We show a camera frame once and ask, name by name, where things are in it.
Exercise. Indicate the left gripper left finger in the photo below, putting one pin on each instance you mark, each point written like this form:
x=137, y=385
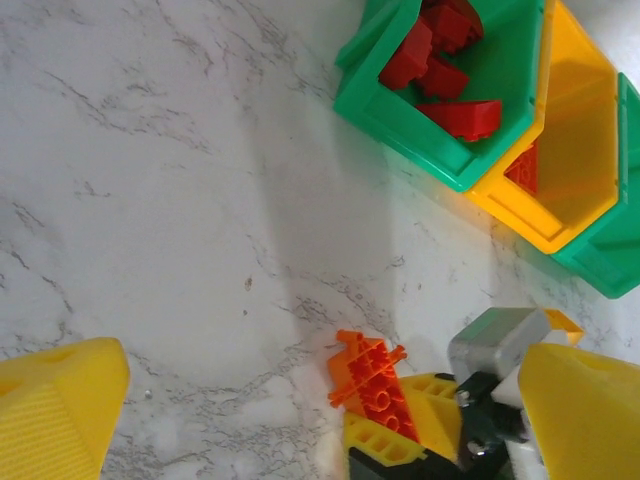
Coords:
x=55, y=410

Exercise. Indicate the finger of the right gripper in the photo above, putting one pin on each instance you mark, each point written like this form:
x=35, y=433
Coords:
x=435, y=415
x=380, y=445

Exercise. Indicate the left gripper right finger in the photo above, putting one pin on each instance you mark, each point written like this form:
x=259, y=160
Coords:
x=590, y=420

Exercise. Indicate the orange winged lego plate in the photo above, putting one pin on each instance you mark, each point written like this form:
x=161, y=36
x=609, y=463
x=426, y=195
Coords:
x=370, y=385

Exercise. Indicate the yellow curved lego piece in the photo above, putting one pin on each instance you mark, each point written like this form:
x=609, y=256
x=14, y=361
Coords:
x=565, y=325

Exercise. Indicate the orange square lego brick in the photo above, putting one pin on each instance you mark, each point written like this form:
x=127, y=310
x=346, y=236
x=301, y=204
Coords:
x=522, y=170

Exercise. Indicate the red lego brick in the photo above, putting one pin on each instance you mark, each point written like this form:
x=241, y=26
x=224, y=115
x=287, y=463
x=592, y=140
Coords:
x=445, y=80
x=462, y=120
x=407, y=62
x=447, y=25

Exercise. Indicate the grey toy block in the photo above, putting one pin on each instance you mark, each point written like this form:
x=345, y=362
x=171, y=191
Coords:
x=495, y=335

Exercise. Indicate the green plastic bin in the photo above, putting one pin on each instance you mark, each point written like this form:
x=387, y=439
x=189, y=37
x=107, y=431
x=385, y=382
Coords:
x=390, y=125
x=615, y=250

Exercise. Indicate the yellow plastic bin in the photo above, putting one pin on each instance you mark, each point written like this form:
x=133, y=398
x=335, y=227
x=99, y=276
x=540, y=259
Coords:
x=575, y=150

